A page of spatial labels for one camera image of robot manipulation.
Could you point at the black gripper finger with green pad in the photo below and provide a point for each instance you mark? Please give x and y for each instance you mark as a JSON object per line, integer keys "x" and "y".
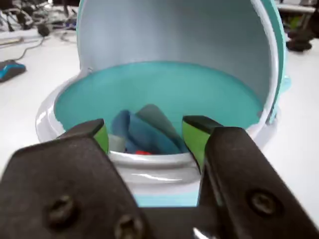
{"x": 54, "y": 186}
{"x": 249, "y": 179}

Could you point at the red lego block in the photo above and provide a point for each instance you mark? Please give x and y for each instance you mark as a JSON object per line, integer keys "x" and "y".
{"x": 143, "y": 152}

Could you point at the blue blocks inside bin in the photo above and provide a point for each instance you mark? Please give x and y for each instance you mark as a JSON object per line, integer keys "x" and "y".
{"x": 147, "y": 137}

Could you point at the teal whale-shaped bin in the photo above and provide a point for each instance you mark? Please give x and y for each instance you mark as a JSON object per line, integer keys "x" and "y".
{"x": 174, "y": 82}

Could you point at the grey cloth scrap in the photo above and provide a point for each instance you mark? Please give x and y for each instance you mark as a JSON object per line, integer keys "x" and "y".
{"x": 159, "y": 119}

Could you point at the black and blue device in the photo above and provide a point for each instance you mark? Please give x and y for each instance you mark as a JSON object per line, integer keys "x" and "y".
{"x": 11, "y": 69}

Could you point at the black round desk object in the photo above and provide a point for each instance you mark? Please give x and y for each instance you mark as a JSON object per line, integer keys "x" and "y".
{"x": 299, "y": 42}

